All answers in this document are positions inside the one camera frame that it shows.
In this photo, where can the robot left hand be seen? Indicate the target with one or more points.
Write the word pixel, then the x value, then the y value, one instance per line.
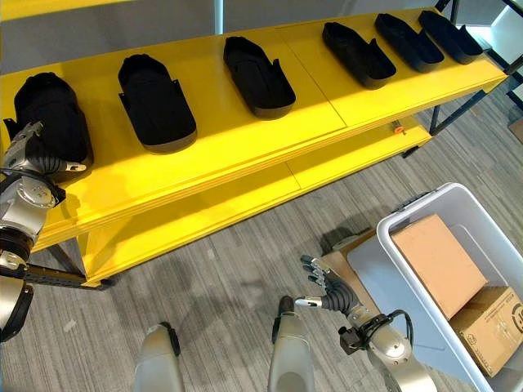
pixel 41 157

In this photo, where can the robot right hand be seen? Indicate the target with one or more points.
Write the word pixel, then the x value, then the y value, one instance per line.
pixel 339 296

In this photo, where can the black sole-shaped part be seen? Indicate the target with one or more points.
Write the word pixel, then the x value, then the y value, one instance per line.
pixel 451 36
pixel 359 57
pixel 408 43
pixel 257 79
pixel 53 110
pixel 157 106

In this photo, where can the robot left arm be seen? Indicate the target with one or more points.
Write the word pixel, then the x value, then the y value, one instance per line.
pixel 20 212

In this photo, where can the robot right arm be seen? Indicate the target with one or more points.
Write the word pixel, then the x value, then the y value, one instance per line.
pixel 400 359

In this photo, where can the plain brown cardboard box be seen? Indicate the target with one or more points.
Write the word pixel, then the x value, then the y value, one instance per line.
pixel 437 261

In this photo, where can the narrow yellow shelf board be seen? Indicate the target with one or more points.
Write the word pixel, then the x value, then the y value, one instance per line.
pixel 253 204

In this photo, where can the printed brown cardboard box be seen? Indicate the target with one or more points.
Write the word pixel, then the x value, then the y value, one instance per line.
pixel 490 326

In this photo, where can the white plastic box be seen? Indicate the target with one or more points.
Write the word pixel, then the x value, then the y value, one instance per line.
pixel 470 208

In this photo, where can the flat brown cardboard sheet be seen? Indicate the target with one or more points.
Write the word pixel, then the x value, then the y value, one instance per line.
pixel 335 265

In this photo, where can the robot right leg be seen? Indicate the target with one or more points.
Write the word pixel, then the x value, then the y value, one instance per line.
pixel 290 351

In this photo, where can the robot leg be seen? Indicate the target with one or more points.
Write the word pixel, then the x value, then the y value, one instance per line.
pixel 157 367
pixel 290 351

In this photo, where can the small orange clip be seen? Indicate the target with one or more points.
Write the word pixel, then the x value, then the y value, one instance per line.
pixel 399 130

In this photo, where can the robot left leg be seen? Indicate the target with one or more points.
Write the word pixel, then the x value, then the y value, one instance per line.
pixel 157 367

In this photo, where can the black rack with white shelves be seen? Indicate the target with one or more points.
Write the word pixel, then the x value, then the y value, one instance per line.
pixel 502 28

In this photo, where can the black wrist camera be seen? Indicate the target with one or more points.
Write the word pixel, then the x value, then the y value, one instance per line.
pixel 350 339

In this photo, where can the black metal shelf frame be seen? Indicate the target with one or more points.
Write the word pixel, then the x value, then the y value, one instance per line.
pixel 457 111

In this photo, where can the white vertical post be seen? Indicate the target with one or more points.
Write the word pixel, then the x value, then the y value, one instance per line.
pixel 222 15

